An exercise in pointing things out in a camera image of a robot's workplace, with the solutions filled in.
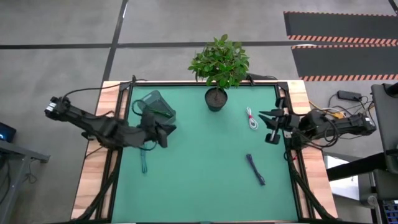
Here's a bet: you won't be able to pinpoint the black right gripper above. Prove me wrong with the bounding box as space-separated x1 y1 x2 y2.
258 97 301 146

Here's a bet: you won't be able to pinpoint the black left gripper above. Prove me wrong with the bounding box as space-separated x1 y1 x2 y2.
138 111 177 149

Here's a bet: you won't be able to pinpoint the white USB-C cable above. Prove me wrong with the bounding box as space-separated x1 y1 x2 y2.
245 106 259 131

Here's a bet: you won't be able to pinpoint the teal USB-C cable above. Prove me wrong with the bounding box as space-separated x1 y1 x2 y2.
139 148 148 174

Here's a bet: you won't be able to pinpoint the dark blue USB-C cable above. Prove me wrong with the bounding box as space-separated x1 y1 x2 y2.
246 153 266 187

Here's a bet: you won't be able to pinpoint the grey translucent plastic basket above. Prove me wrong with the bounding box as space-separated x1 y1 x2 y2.
136 90 177 125

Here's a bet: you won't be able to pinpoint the black plant pot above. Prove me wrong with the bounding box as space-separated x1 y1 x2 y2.
204 86 228 113

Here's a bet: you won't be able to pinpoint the green leafy plant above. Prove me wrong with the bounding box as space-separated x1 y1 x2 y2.
187 34 251 91

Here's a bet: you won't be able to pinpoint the green table mat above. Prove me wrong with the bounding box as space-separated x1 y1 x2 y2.
111 85 299 222

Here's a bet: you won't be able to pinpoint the black power adapter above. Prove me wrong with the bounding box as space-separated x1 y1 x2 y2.
337 90 363 102

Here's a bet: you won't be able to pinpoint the black hazard-striped floor mat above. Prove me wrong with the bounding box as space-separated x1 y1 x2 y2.
291 44 398 82
283 11 398 42

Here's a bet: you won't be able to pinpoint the black stand bar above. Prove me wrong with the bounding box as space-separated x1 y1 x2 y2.
326 152 386 182

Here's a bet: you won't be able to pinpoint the grey monitor back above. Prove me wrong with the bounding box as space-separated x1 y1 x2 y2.
371 83 398 175

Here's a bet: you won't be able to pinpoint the blue parts bins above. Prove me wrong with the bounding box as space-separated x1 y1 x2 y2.
382 200 398 224

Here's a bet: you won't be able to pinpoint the grey side table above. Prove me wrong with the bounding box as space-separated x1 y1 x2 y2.
0 139 50 224

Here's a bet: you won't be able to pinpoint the black device with blue light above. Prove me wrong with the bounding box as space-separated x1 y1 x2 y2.
0 122 17 143

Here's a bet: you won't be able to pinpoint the black aluminium table frame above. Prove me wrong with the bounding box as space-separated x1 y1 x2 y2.
93 79 338 224

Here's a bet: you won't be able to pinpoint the black braided cable bundle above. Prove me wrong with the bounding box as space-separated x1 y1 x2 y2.
285 149 338 222
73 149 122 222

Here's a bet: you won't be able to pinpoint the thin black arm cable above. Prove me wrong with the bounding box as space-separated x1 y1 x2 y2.
62 79 147 101

